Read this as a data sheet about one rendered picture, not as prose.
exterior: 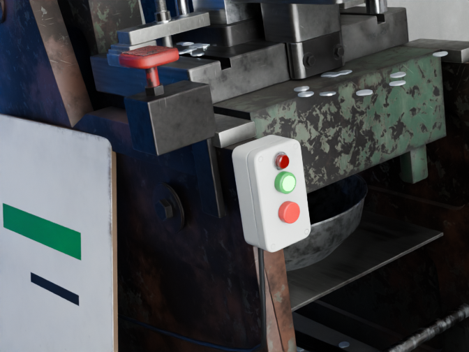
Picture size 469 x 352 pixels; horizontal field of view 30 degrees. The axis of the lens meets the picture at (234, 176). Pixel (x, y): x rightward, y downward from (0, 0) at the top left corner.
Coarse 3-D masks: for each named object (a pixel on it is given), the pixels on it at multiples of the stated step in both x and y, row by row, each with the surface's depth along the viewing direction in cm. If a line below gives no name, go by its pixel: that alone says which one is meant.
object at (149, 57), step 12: (144, 48) 111; (156, 48) 110; (168, 48) 108; (120, 60) 109; (132, 60) 107; (144, 60) 105; (156, 60) 106; (168, 60) 107; (144, 72) 110; (156, 72) 109; (156, 84) 110
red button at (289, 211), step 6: (282, 204) 110; (288, 204) 110; (294, 204) 110; (282, 210) 110; (288, 210) 110; (294, 210) 110; (282, 216) 110; (288, 216) 110; (294, 216) 111; (288, 222) 110; (294, 222) 111
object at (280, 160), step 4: (276, 152) 109; (280, 152) 109; (284, 152) 109; (276, 156) 108; (280, 156) 108; (284, 156) 108; (272, 160) 108; (276, 160) 108; (280, 160) 108; (284, 160) 108; (288, 160) 109; (272, 164) 108; (276, 164) 108; (280, 164) 108; (284, 164) 108; (288, 164) 109; (276, 168) 109; (280, 168) 109
